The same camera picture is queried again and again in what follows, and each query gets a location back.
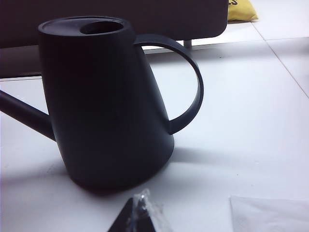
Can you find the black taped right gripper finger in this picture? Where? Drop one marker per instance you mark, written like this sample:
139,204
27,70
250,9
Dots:
140,217

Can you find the dark grey watering can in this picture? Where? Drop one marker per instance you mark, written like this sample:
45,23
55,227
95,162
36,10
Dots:
101,96

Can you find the white paper sheet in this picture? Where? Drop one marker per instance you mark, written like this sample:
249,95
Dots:
270,215

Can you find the grey metal partition foot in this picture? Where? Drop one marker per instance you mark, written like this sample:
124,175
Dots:
187,44

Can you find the dark grey desk partition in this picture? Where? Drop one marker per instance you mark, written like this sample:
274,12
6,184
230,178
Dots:
169,17

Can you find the yellow bag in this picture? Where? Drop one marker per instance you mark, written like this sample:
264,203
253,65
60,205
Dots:
242,12

